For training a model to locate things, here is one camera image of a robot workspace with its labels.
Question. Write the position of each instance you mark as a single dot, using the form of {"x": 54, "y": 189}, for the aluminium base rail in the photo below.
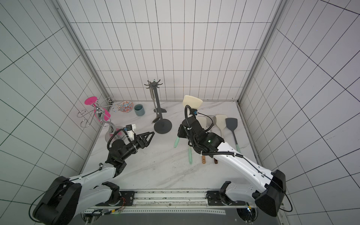
{"x": 188, "y": 201}

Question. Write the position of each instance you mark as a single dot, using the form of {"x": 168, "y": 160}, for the cream spatula light wood handle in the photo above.
{"x": 221, "y": 123}

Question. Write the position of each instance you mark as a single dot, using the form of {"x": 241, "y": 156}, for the grey utensil rack stand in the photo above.
{"x": 162, "y": 126}

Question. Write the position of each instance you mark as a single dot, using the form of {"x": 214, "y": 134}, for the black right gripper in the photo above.
{"x": 184, "y": 131}

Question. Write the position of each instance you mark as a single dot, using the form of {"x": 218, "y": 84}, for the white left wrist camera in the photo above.
{"x": 131, "y": 129}

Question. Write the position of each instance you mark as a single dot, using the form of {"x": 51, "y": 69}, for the teal ceramic cup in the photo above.
{"x": 139, "y": 110}

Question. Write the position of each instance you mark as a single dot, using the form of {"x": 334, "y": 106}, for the grey spatula mint handle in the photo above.
{"x": 232, "y": 124}

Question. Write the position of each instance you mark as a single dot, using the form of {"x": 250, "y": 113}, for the pink plastic wine glass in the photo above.
{"x": 100, "y": 112}

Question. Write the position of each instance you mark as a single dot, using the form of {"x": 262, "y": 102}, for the chrome wine glass holder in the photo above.
{"x": 87, "y": 118}

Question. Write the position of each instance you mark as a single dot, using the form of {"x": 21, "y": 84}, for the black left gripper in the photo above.
{"x": 140, "y": 141}

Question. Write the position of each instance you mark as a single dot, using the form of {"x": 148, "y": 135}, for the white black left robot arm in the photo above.
{"x": 68, "y": 197}

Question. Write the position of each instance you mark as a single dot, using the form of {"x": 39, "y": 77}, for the cream spoon mint handle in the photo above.
{"x": 193, "y": 102}

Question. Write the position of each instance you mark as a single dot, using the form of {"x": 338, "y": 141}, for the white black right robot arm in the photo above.
{"x": 266, "y": 189}

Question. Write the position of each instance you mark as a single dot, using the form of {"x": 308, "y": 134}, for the grey utensil mint handle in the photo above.
{"x": 157, "y": 114}

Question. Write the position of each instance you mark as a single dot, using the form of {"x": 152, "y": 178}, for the grey metal utensil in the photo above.
{"x": 152, "y": 96}

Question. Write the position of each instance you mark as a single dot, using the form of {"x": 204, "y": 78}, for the cream spatula mint handle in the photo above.
{"x": 190, "y": 159}

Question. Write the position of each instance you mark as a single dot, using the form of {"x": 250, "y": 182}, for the cream utensil dark wood handle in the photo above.
{"x": 211, "y": 122}

